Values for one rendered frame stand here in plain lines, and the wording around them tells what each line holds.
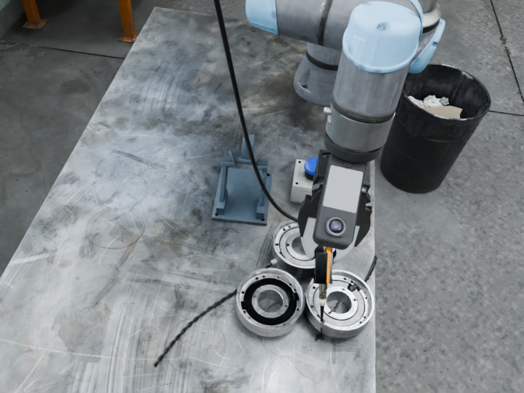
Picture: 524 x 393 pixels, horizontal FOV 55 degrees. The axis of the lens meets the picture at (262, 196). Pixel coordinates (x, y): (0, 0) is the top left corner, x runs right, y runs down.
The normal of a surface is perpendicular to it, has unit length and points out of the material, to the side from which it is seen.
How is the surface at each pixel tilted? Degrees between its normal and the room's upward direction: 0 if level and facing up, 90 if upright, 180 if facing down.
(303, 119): 0
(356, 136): 82
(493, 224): 0
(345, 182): 22
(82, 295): 0
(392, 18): 9
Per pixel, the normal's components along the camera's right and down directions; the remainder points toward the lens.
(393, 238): 0.07, -0.65
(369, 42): -0.54, 0.47
